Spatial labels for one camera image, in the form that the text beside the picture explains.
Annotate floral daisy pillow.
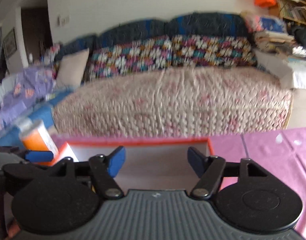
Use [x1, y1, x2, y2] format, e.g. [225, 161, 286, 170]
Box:
[87, 35, 173, 81]
[172, 35, 257, 68]

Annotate orange cardboard box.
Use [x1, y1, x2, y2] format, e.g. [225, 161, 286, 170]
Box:
[52, 135, 214, 191]

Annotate orange plastic cup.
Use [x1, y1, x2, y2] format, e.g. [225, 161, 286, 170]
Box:
[19, 120, 58, 166]

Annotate right floral daisy pillow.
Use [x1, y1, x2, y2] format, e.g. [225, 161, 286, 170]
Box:
[172, 35, 257, 68]

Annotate stack of books and papers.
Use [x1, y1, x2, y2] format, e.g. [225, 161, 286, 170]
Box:
[240, 11, 306, 58]

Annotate quilted pink floral mattress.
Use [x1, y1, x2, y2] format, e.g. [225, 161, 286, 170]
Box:
[52, 67, 293, 138]

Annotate dark blue cushion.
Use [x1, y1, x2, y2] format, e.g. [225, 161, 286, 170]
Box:
[165, 12, 248, 37]
[97, 18, 169, 49]

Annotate white cloth covered side table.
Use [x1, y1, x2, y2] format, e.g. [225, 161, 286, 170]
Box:
[253, 49, 306, 128]

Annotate beige small pillow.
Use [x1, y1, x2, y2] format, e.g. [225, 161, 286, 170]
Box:
[56, 49, 89, 88]

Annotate dark blue back cushion left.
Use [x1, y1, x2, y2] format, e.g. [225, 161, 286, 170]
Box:
[97, 18, 169, 49]

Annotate left floral daisy pillow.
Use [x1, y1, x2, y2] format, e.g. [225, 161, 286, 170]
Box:
[87, 35, 173, 81]

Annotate purple patterned bag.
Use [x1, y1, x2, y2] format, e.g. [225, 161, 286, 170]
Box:
[0, 65, 55, 131]

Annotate dark blue back cushion right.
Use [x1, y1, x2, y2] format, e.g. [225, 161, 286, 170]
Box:
[165, 12, 248, 37]

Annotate framed picture on wall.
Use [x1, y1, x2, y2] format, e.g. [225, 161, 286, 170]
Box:
[3, 28, 17, 59]

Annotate pink flowered tablecloth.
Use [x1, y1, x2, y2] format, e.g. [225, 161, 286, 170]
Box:
[50, 126, 306, 240]

